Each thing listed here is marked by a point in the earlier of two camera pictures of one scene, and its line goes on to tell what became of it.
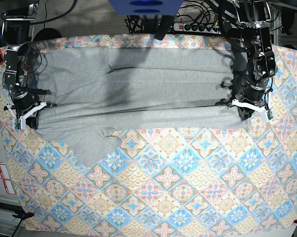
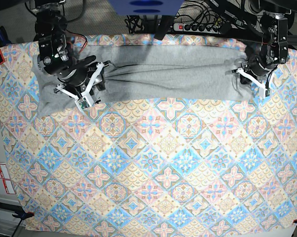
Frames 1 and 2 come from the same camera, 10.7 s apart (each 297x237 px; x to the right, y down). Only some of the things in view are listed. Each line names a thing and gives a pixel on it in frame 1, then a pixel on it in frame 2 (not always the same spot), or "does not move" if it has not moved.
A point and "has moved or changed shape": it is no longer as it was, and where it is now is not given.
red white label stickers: x=0 y=171 does not move
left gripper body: x=24 y=100 → x=82 y=76
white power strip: x=182 y=26 does not move
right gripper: x=252 y=93 → x=254 y=66
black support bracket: x=164 y=24 does not move
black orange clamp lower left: x=22 y=215 does not move
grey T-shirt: x=92 y=95 has moved or changed shape
